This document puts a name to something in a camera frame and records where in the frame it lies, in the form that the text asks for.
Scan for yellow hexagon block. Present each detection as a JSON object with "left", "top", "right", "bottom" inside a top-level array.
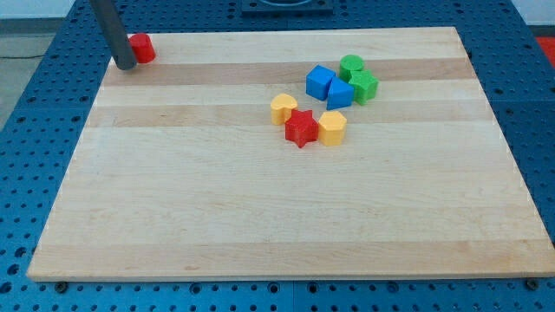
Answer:
[{"left": 318, "top": 111, "right": 347, "bottom": 146}]

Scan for wooden board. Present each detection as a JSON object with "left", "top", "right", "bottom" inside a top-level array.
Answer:
[{"left": 27, "top": 27, "right": 554, "bottom": 282}]

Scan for red star block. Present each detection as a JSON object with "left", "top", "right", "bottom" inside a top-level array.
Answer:
[{"left": 285, "top": 110, "right": 319, "bottom": 148}]

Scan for yellow heart block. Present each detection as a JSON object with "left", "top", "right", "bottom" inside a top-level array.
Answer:
[{"left": 270, "top": 94, "right": 298, "bottom": 126}]

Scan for blue cube block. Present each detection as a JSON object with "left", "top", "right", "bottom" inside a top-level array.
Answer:
[{"left": 305, "top": 65, "right": 336, "bottom": 101}]

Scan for blue triangle block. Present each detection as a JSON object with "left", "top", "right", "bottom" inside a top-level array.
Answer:
[{"left": 326, "top": 77, "right": 355, "bottom": 110}]

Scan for green star block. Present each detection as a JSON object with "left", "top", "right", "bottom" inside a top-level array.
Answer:
[{"left": 349, "top": 70, "right": 379, "bottom": 106}]

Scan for green cylinder block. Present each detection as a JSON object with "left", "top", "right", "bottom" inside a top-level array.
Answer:
[{"left": 339, "top": 55, "right": 364, "bottom": 82}]

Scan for red cylinder block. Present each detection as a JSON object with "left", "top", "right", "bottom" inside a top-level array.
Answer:
[{"left": 129, "top": 33, "right": 156, "bottom": 63}]

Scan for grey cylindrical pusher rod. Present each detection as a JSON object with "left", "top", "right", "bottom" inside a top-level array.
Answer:
[{"left": 89, "top": 0, "right": 137, "bottom": 70}]

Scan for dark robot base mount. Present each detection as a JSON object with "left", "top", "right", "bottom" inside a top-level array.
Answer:
[{"left": 240, "top": 0, "right": 334, "bottom": 16}]

